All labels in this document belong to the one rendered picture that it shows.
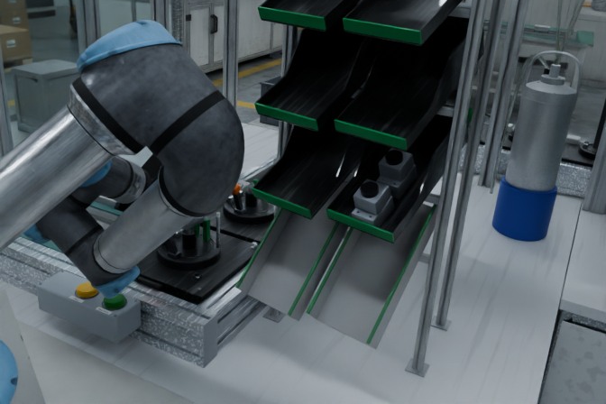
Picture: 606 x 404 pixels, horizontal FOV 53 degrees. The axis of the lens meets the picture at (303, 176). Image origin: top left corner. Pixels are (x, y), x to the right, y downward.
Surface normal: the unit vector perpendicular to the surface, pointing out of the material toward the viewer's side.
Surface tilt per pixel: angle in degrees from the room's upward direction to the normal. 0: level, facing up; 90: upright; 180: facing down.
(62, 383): 0
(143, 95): 77
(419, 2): 25
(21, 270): 90
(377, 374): 0
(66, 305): 90
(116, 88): 65
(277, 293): 45
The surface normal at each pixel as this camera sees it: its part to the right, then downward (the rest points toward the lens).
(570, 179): -0.46, 0.32
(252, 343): 0.07, -0.92
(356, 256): -0.38, -0.46
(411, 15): -0.20, -0.72
